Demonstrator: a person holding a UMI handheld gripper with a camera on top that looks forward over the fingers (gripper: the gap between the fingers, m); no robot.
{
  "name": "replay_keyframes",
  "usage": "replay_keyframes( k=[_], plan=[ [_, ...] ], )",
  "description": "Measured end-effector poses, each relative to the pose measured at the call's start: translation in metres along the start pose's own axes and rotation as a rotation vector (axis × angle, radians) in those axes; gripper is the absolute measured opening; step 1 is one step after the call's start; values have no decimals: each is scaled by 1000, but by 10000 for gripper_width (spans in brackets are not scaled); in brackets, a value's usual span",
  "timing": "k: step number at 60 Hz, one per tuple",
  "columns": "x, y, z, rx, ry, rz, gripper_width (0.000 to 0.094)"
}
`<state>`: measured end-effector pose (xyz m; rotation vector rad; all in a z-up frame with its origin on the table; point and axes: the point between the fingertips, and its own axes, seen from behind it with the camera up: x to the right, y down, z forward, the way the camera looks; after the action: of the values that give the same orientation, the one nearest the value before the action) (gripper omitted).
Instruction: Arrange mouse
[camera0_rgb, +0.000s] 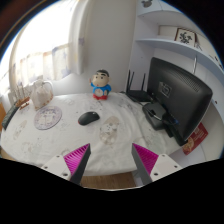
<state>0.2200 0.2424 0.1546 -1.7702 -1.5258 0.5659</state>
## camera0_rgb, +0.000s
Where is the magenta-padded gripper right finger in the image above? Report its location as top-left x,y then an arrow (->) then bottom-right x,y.
131,142 -> 184,186

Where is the large white conch shell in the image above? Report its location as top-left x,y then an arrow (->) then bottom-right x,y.
29,79 -> 54,111

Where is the dark keyboard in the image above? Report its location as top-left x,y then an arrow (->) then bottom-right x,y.
1,102 -> 20,131

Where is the white printed tablecloth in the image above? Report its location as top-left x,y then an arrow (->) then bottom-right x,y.
0,92 -> 188,177

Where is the black computer monitor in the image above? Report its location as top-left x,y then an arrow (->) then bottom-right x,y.
142,56 -> 214,147

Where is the red printed packet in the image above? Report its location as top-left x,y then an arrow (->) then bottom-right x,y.
181,122 -> 209,156

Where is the wooden model sailing ship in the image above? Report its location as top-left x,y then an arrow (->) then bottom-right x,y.
13,83 -> 31,110

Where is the white star-print curtain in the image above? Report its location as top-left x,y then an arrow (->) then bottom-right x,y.
8,0 -> 93,101

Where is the black router with antennas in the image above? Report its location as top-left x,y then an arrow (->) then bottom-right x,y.
124,69 -> 154,104

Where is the cartoon boy figure clock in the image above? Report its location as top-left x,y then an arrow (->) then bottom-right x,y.
88,69 -> 112,101

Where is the white wall shelf unit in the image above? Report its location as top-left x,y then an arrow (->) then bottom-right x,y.
134,0 -> 224,79

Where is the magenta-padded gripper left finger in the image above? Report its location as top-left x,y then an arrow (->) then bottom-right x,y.
41,143 -> 92,187

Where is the black computer mouse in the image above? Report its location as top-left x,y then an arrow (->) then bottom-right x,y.
77,111 -> 101,126

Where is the round purple printed mouse pad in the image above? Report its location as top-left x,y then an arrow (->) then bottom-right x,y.
33,105 -> 63,131

